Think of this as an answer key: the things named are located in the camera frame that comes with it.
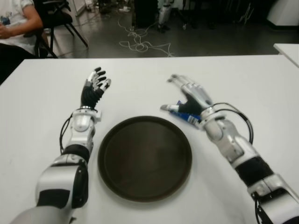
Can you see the white pedestal with black base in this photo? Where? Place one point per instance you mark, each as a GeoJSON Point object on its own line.
{"type": "Point", "coordinates": [285, 11]}

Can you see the black wheeled stand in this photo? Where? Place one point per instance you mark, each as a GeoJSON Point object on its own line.
{"type": "Point", "coordinates": [184, 26]}

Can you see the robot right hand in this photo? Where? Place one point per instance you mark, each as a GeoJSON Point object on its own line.
{"type": "Point", "coordinates": [195, 100]}

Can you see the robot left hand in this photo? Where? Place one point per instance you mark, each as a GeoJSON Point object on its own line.
{"type": "Point", "coordinates": [90, 95]}

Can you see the round dark brown tray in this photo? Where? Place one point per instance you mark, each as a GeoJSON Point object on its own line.
{"type": "Point", "coordinates": [144, 158]}

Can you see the seated person in white shirt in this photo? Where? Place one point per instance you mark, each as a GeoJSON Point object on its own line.
{"type": "Point", "coordinates": [21, 14]}

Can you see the black office chair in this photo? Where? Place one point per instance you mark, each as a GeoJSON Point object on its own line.
{"type": "Point", "coordinates": [60, 18]}

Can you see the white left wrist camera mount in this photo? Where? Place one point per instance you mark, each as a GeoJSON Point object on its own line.
{"type": "Point", "coordinates": [99, 115]}

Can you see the white power strip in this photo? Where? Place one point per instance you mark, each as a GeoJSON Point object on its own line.
{"type": "Point", "coordinates": [123, 9]}

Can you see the black cabinet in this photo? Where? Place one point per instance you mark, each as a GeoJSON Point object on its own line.
{"type": "Point", "coordinates": [146, 12]}

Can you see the blue Oreo cookie pack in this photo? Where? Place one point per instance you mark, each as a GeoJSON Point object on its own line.
{"type": "Point", "coordinates": [189, 118]}

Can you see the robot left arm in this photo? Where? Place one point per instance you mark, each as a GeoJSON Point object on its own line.
{"type": "Point", "coordinates": [80, 123]}

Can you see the white side table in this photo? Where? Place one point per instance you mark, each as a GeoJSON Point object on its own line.
{"type": "Point", "coordinates": [288, 52]}

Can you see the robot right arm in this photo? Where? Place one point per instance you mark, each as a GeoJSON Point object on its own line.
{"type": "Point", "coordinates": [222, 130]}

